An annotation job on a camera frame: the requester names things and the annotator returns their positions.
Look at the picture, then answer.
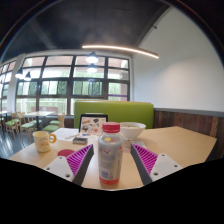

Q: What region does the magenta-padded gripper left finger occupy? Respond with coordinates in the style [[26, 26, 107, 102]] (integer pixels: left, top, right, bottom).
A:
[[44, 143, 95, 187]]

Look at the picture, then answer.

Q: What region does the black pendant lamps group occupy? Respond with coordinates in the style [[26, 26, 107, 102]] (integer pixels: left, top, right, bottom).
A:
[[14, 51, 100, 82]]

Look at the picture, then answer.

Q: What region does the small dark box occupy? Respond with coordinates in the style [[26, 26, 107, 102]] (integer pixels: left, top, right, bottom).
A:
[[72, 136, 89, 145]]

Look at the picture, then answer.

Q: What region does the red-capped plastic drink bottle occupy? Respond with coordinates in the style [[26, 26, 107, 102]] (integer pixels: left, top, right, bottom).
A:
[[97, 121, 124, 186]]

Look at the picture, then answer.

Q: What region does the white ceramic bowl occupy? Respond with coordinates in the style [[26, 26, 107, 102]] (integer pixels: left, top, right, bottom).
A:
[[119, 121, 147, 141]]

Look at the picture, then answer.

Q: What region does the long curved linear light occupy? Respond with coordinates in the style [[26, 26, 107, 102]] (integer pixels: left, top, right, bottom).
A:
[[81, 44, 160, 60]]

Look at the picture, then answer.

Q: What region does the green upholstered bench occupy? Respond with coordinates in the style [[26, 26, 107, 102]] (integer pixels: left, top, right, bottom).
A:
[[73, 100, 155, 130]]

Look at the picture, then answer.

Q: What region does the white paper sheet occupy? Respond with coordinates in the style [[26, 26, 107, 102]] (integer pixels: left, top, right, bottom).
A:
[[51, 127, 83, 143]]

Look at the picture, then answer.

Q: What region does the green-seated wooden chairs group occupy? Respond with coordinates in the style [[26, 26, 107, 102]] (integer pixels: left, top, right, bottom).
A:
[[0, 111, 66, 139]]

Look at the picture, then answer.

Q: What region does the cream ceramic mug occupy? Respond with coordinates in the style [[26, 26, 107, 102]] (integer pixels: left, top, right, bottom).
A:
[[32, 130, 58, 154]]

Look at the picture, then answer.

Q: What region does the wooden dining table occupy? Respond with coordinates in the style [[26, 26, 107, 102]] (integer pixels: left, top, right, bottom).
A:
[[23, 110, 56, 131]]

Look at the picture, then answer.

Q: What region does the flat round red coaster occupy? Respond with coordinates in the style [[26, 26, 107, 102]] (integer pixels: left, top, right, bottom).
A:
[[57, 148, 76, 158]]

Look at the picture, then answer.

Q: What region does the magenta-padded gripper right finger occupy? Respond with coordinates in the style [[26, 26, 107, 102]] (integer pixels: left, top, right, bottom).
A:
[[130, 143, 184, 186]]

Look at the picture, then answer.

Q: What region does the sticker-covered black laptop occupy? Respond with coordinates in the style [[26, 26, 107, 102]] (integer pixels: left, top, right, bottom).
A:
[[78, 113, 109, 137]]

